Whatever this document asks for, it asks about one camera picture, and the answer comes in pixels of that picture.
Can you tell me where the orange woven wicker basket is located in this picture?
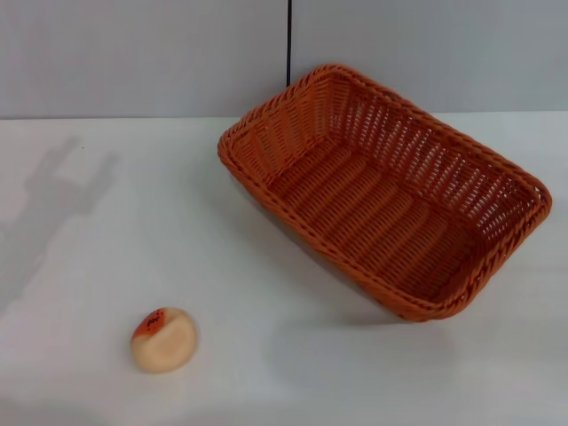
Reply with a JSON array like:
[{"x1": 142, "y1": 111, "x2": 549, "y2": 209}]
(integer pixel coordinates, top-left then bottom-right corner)
[{"x1": 217, "y1": 63, "x2": 554, "y2": 324}]

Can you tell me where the round bread bun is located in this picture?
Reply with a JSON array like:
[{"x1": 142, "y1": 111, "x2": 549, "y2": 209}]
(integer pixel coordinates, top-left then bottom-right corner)
[{"x1": 130, "y1": 306, "x2": 198, "y2": 375}]

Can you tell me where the black vertical wall panel strip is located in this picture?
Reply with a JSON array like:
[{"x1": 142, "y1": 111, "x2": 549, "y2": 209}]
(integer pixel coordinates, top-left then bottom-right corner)
[{"x1": 285, "y1": 0, "x2": 295, "y2": 89}]

